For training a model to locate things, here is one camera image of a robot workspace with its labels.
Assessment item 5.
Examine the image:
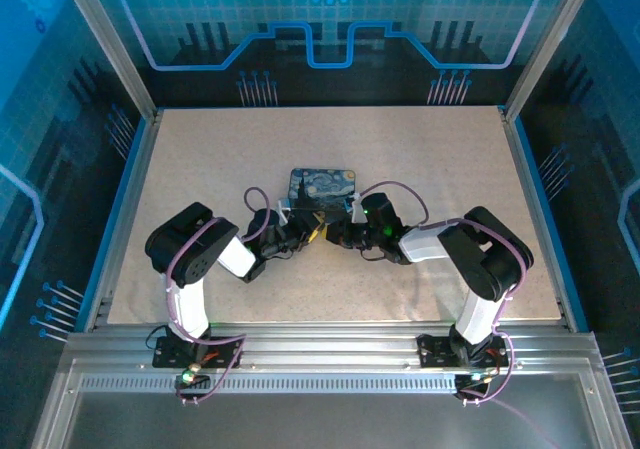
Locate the aluminium frame post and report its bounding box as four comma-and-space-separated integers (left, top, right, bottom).
55, 0, 162, 121
501, 0, 600, 121

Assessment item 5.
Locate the aluminium table side rail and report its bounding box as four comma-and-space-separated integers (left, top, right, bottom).
82, 108, 165, 333
498, 106, 591, 333

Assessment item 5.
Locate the right controller board with LEDs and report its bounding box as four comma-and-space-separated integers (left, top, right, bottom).
454, 368, 494, 396

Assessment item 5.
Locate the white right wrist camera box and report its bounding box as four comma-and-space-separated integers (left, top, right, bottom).
348, 192, 369, 224

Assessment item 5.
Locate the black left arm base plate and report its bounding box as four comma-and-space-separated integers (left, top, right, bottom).
152, 336, 244, 369

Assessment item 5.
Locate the starry night print box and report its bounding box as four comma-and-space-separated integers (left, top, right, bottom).
285, 167, 358, 220

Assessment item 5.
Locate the slotted grey cable duct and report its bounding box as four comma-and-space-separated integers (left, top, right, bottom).
79, 374, 459, 395

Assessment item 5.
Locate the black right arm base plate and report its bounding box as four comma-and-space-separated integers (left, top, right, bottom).
417, 332, 510, 369

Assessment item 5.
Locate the aluminium mounting rail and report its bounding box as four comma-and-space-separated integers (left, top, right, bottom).
64, 321, 604, 373

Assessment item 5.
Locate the controller board with leds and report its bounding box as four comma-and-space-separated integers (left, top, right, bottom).
454, 368, 494, 396
175, 363, 211, 391

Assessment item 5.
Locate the grey metal panel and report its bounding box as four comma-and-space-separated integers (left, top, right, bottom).
29, 358, 632, 449

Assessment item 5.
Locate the left controller board with LEDs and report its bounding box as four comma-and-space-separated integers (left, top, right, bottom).
175, 363, 211, 391

